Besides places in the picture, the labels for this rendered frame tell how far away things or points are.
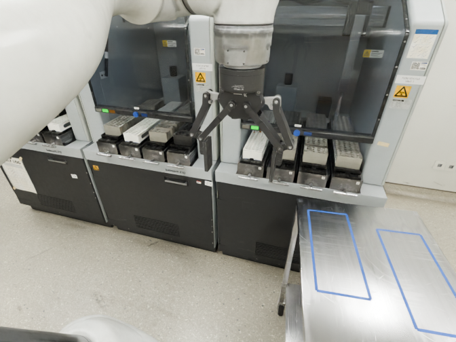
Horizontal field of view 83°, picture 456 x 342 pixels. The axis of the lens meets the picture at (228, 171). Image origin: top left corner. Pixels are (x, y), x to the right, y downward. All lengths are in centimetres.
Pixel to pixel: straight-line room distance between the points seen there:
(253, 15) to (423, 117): 228
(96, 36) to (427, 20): 116
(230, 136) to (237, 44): 98
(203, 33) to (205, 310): 145
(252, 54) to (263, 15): 5
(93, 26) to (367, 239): 95
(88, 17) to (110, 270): 187
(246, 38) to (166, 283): 161
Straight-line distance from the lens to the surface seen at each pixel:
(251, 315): 169
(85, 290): 197
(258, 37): 42
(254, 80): 43
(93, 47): 19
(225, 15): 41
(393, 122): 132
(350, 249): 96
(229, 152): 141
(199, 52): 130
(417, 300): 93
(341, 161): 136
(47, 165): 216
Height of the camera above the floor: 149
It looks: 33 degrees down
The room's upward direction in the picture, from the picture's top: straight up
